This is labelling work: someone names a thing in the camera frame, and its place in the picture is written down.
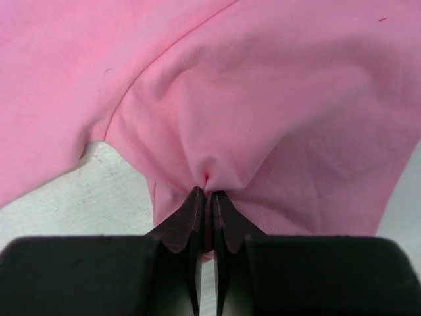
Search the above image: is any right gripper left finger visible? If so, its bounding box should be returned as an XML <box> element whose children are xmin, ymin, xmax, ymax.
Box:
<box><xmin>147</xmin><ymin>187</ymin><xmax>206</xmax><ymax>315</ymax></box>

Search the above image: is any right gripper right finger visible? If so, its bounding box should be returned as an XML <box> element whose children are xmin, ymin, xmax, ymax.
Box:
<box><xmin>211</xmin><ymin>191</ymin><xmax>264</xmax><ymax>315</ymax></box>

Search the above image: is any pink t-shirt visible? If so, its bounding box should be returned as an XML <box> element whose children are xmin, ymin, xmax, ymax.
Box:
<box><xmin>1</xmin><ymin>1</ymin><xmax>420</xmax><ymax>236</ymax></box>

